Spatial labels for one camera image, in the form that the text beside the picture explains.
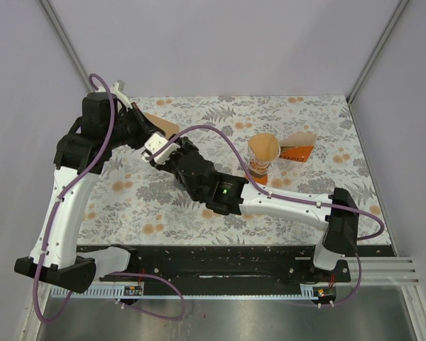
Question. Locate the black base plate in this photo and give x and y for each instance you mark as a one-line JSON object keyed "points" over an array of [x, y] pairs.
{"points": [[250, 285]]}

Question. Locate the clear plastic dripper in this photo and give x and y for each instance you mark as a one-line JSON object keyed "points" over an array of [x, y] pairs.
{"points": [[258, 163]]}

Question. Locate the orange coffee filter pack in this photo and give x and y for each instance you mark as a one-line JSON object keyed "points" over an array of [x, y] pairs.
{"points": [[298, 146]]}

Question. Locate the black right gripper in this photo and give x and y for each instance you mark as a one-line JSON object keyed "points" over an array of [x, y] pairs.
{"points": [[185, 147]]}

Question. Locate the brown paper coffee filter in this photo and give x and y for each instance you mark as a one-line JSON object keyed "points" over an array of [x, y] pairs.
{"points": [[264, 146]]}

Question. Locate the aluminium frame rail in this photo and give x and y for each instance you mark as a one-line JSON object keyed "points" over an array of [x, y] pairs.
{"points": [[387, 270]]}

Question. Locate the orange glass carafe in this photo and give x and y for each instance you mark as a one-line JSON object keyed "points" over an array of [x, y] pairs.
{"points": [[260, 176]]}

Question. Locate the white slotted cable duct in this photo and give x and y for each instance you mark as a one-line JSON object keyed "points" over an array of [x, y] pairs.
{"points": [[159, 290]]}

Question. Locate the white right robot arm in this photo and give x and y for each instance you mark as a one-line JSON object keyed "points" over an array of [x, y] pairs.
{"points": [[228, 194]]}

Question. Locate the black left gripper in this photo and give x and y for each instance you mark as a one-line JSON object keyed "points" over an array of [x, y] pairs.
{"points": [[145, 128]]}

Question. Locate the floral patterned tablecloth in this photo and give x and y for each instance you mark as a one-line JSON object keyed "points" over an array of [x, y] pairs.
{"points": [[133, 203]]}

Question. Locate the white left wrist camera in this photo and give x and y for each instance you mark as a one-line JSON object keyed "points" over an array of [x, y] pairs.
{"points": [[117, 89]]}

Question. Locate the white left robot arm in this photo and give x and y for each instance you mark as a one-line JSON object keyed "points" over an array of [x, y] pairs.
{"points": [[109, 120]]}

